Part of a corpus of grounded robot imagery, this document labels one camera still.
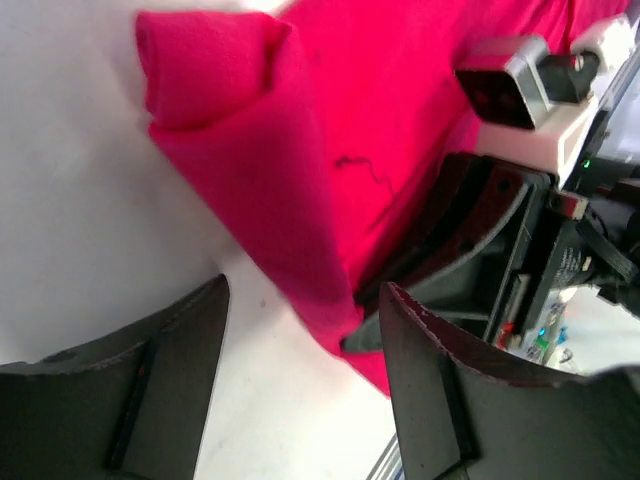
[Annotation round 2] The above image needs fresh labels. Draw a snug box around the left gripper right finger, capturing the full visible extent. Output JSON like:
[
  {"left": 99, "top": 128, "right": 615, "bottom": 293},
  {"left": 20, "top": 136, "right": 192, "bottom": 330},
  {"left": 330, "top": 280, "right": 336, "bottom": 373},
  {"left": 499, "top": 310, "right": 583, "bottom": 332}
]
[{"left": 380, "top": 283, "right": 639, "bottom": 479}]

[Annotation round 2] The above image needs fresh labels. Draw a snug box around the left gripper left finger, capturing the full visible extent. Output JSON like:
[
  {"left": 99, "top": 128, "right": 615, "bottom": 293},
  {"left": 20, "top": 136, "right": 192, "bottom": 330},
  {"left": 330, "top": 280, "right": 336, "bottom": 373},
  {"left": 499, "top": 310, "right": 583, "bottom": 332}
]
[{"left": 1, "top": 275, "right": 230, "bottom": 479}]

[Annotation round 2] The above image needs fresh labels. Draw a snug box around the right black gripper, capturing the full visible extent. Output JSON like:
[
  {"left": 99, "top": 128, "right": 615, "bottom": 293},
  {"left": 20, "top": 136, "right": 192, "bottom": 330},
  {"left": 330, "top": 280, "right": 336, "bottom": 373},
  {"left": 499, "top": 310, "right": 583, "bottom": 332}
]
[{"left": 340, "top": 152, "right": 639, "bottom": 363}]

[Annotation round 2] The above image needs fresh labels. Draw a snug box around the magenta t shirt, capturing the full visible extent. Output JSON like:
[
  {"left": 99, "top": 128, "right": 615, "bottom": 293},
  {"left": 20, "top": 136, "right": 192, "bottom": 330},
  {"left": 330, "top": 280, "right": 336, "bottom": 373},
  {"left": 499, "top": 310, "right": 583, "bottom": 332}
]
[{"left": 134, "top": 1, "right": 628, "bottom": 392}]

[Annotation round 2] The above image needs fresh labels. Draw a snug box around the front aluminium rail frame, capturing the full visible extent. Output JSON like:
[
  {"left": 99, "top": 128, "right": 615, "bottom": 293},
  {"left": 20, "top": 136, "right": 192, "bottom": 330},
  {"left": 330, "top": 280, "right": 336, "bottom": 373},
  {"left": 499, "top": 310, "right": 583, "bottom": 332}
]
[{"left": 367, "top": 434, "right": 405, "bottom": 480}]

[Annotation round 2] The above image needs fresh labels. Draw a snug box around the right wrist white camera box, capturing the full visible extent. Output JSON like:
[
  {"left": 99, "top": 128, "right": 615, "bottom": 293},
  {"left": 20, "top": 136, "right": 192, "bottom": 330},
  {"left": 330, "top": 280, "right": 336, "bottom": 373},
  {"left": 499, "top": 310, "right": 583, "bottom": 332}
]
[{"left": 455, "top": 14, "right": 635, "bottom": 185}]

